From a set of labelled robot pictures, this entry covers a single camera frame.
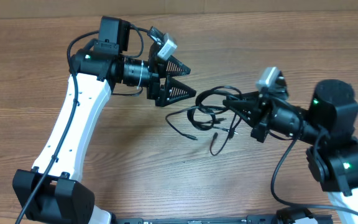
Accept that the black cable bundle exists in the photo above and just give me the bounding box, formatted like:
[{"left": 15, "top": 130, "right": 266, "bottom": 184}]
[{"left": 165, "top": 85, "right": 245, "bottom": 157}]

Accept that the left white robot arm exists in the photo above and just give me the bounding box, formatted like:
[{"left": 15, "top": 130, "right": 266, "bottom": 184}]
[{"left": 12, "top": 16, "right": 196, "bottom": 223}]

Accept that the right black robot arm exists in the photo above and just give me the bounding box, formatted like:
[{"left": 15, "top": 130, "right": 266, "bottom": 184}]
[{"left": 223, "top": 75, "right": 358, "bottom": 223}]

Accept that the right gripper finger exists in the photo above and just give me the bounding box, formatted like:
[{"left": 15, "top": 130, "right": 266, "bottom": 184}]
[
  {"left": 223, "top": 91, "right": 259, "bottom": 106},
  {"left": 225, "top": 102, "right": 260, "bottom": 128}
]

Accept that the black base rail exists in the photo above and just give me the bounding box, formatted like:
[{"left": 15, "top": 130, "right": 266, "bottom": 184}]
[{"left": 114, "top": 207, "right": 334, "bottom": 224}]

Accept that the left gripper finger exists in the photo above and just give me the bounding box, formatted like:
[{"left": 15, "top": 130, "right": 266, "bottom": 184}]
[
  {"left": 163, "top": 77, "right": 196, "bottom": 105},
  {"left": 166, "top": 55, "right": 191, "bottom": 77}
]

